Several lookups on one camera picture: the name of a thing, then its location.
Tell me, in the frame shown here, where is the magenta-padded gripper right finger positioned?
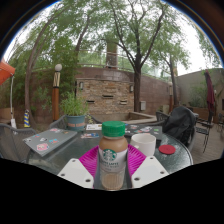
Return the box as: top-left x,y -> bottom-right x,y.
125,143 -> 170,190

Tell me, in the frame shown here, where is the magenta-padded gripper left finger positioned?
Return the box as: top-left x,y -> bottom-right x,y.
57,144 -> 103,190

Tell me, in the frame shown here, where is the coffee drink bottle green cap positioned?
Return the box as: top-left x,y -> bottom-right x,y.
98,120 -> 130,192

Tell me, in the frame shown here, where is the flat round red coaster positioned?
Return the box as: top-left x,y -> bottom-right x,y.
158,143 -> 177,156

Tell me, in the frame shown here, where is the white cup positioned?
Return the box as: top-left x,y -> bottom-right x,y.
129,133 -> 157,157

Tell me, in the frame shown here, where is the small colourful sticker card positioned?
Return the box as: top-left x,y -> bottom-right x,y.
80,132 -> 101,140

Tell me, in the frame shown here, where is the grey laptop with stickers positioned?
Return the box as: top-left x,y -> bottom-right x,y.
22,127 -> 79,158

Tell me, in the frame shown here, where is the dark laptop with stickers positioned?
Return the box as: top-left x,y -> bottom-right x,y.
123,123 -> 164,141

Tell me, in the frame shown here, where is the white printed paper sheet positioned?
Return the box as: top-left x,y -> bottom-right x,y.
85,123 -> 103,132

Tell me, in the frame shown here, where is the grey metal mesh chair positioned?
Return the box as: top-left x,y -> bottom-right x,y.
0,122 -> 38,164
48,114 -> 70,131

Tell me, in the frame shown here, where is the metal mesh chair under jacket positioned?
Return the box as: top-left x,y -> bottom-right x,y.
155,110 -> 200,152

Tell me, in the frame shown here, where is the green plant in teal pot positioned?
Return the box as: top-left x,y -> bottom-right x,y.
59,92 -> 91,132

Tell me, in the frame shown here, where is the black metal patio chair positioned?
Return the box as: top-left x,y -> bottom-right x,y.
195,119 -> 215,154

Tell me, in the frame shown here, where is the closed maroon patio umbrella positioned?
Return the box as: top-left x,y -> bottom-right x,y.
203,68 -> 217,115

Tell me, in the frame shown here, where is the orange patio umbrella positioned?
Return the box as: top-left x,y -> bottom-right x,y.
0,59 -> 17,86

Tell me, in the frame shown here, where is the blue yellow striped post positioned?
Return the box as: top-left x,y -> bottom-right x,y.
23,111 -> 32,129

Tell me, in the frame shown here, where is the wooden lamp post white globe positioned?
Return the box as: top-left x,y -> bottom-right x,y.
51,63 -> 64,122

